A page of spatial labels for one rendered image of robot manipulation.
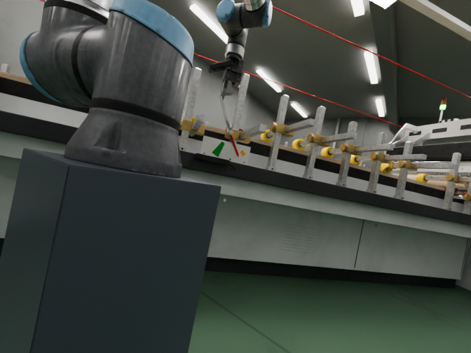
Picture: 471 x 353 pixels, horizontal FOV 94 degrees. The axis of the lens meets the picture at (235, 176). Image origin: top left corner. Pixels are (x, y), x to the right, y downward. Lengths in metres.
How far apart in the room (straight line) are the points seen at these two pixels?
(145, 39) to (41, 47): 0.23
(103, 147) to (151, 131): 0.07
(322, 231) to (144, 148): 1.56
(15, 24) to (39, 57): 4.24
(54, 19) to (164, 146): 0.31
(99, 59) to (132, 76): 0.07
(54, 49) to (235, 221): 1.20
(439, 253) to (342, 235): 1.10
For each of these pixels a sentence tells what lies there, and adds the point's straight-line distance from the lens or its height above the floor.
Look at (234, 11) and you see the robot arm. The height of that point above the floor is 1.30.
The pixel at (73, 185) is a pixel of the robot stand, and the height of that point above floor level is 0.58.
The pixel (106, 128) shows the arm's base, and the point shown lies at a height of 0.65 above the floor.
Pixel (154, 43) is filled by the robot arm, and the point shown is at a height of 0.80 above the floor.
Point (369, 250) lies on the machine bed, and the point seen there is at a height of 0.27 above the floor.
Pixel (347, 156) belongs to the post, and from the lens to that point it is 1.56.
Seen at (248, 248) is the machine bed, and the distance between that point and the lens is 1.54.
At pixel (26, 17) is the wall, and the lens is 4.88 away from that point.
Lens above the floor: 0.62
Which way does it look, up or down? level
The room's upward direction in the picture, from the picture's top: 11 degrees clockwise
